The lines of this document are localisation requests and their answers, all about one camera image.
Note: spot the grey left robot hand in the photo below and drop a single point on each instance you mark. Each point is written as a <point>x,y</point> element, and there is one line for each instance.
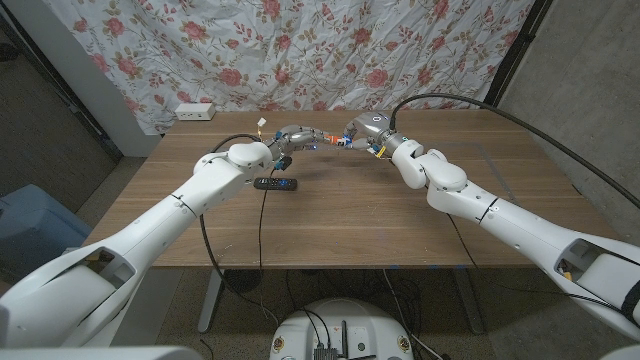
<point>297,139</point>

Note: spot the blue plastic bin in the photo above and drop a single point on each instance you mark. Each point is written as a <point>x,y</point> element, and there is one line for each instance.
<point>35,220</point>

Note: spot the white metal table leg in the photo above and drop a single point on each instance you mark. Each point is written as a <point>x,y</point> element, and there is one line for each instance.
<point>469,300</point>
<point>210,300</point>

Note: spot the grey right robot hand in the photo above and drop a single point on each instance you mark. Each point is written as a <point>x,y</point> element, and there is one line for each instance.
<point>375,130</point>

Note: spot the black frame bar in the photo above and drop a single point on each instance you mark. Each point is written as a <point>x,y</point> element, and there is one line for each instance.
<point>64,87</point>

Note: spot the black backdrop stand pole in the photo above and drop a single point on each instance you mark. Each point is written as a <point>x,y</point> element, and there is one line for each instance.
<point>518,50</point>

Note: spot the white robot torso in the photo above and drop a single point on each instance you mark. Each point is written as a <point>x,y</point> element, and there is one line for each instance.
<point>100,354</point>

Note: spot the black TV remote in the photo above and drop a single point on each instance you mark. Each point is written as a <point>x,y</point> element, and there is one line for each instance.
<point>277,184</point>

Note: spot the white power strip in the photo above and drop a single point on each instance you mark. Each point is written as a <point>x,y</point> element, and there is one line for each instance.
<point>195,111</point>

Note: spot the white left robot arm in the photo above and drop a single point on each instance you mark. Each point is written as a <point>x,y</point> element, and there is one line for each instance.
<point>150,230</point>

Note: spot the floral backdrop sheet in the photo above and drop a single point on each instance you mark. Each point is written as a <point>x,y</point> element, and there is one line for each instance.
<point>300,50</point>

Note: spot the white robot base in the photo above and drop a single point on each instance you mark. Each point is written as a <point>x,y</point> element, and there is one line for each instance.
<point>370,325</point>

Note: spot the black round floor disc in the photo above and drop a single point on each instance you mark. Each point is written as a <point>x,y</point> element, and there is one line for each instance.
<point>243,281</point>

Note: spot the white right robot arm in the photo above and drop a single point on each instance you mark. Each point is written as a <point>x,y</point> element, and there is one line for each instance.
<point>525,230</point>

